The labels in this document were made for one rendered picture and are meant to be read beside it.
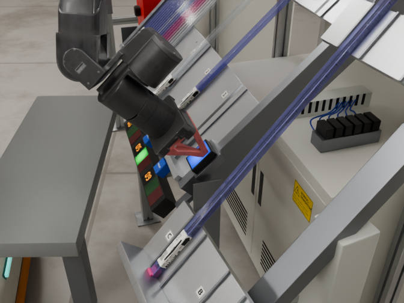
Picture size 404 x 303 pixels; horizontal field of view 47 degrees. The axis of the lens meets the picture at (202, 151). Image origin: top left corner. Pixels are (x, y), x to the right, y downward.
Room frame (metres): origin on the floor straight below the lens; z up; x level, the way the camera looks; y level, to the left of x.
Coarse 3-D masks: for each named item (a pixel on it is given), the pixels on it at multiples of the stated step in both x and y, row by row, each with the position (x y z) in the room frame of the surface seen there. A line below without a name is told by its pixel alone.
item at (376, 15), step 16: (384, 0) 0.57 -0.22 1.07; (368, 16) 0.57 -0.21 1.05; (352, 32) 0.56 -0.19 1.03; (368, 32) 0.56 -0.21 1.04; (352, 48) 0.55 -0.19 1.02; (336, 64) 0.54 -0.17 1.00; (320, 80) 0.53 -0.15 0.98; (304, 96) 0.53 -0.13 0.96; (288, 112) 0.52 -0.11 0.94; (272, 128) 0.51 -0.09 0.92; (256, 144) 0.51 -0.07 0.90; (272, 144) 0.50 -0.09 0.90; (256, 160) 0.49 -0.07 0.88; (240, 176) 0.49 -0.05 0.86; (224, 192) 0.48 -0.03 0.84; (208, 208) 0.47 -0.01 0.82; (192, 224) 0.46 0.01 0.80; (160, 272) 0.44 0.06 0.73
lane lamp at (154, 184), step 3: (156, 177) 0.73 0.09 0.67; (153, 180) 0.73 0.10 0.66; (156, 180) 0.72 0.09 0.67; (150, 183) 0.73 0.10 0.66; (153, 183) 0.72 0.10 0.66; (156, 183) 0.71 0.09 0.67; (147, 186) 0.72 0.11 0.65; (150, 186) 0.72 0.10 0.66; (153, 186) 0.71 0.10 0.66; (156, 186) 0.71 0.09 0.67; (147, 189) 0.72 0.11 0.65; (150, 189) 0.71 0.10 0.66; (153, 189) 0.70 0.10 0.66; (147, 192) 0.71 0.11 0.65; (150, 192) 0.70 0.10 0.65; (147, 195) 0.70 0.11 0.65
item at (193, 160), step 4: (208, 148) 0.64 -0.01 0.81; (208, 152) 0.63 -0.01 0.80; (188, 156) 0.65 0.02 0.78; (192, 156) 0.64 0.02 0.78; (204, 156) 0.62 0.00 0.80; (188, 160) 0.64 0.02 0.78; (192, 160) 0.64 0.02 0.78; (196, 160) 0.63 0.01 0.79; (200, 160) 0.62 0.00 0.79; (192, 164) 0.63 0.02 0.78; (196, 164) 0.62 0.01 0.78; (192, 168) 0.62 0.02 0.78
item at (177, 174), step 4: (120, 44) 1.28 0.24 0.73; (120, 48) 1.26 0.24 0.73; (168, 156) 0.71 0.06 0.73; (172, 156) 0.72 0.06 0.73; (168, 160) 0.70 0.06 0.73; (172, 160) 0.70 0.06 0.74; (176, 160) 0.72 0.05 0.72; (168, 164) 0.69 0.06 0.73; (172, 164) 0.69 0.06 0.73; (176, 164) 0.70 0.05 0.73; (172, 168) 0.68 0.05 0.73; (176, 168) 0.68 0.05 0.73; (180, 168) 0.69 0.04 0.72; (172, 172) 0.67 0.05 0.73; (176, 172) 0.66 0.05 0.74; (180, 172) 0.67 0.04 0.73; (176, 176) 0.65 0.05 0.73; (180, 176) 0.66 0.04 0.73; (176, 180) 0.65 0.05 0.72
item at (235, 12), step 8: (248, 0) 1.01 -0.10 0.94; (240, 8) 1.00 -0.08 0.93; (232, 16) 1.00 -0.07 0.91; (224, 24) 0.99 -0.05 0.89; (216, 32) 0.98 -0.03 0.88; (208, 40) 0.98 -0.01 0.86; (200, 48) 0.97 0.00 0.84; (192, 56) 0.97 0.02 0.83; (184, 64) 0.96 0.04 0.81; (176, 72) 0.96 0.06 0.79
